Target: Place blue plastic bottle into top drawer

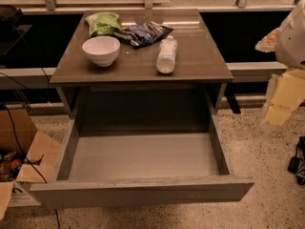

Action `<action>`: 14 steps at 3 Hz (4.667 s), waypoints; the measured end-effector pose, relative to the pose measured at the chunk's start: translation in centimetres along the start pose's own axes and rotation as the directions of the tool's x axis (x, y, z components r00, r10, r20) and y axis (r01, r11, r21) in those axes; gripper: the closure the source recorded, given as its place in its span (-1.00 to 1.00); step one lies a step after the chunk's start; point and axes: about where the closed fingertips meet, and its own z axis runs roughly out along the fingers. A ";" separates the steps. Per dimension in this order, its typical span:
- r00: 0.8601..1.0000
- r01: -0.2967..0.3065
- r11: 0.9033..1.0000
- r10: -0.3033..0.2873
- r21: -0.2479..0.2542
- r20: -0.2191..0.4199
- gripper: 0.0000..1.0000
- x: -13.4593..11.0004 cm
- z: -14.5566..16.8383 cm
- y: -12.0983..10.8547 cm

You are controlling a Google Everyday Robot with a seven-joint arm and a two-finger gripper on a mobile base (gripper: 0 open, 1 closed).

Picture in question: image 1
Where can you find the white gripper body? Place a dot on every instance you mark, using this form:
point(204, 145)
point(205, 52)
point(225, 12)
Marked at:
point(292, 38)

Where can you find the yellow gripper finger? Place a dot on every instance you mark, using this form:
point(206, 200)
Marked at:
point(268, 42)
point(284, 94)

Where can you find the grey drawer cabinet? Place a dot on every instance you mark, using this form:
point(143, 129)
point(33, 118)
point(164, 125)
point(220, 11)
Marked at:
point(143, 61)

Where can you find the white ceramic bowl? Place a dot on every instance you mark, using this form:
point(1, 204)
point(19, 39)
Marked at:
point(101, 50)

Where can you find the green snack bag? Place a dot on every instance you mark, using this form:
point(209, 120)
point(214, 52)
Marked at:
point(103, 24)

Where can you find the black power adapter with cable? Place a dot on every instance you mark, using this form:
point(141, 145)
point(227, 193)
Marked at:
point(297, 162)

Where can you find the open grey top drawer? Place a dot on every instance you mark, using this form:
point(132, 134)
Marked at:
point(132, 148)

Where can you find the open cardboard box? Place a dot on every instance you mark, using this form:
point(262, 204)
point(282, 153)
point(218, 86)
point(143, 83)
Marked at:
point(27, 158)

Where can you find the dark blue snack bag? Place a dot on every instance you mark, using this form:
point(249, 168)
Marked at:
point(140, 35)

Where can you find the clear plastic water bottle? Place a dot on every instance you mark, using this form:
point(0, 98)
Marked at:
point(166, 58)

